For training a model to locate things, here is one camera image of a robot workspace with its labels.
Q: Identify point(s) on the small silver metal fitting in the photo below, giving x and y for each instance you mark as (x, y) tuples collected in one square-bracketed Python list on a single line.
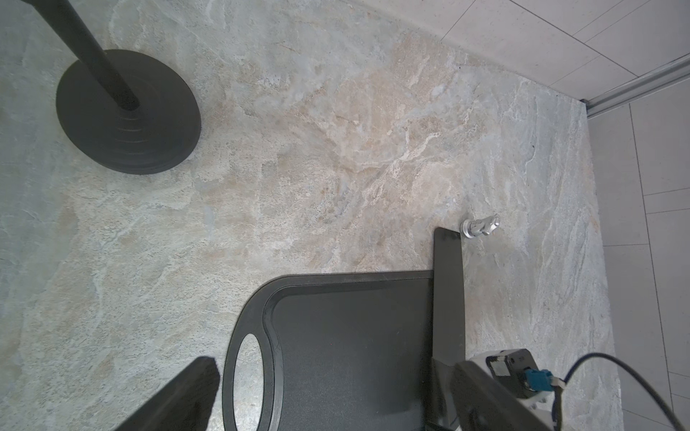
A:
[(472, 228)]

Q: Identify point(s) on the black knife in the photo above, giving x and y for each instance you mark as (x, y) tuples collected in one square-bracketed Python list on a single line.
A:
[(448, 327)]

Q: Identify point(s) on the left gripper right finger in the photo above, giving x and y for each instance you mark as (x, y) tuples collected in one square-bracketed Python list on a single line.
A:
[(483, 404)]

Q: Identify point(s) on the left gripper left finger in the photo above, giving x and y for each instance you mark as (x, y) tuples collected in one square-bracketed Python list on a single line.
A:
[(185, 403)]

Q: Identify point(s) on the black cutting board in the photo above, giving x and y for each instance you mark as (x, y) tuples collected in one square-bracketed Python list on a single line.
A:
[(339, 351)]

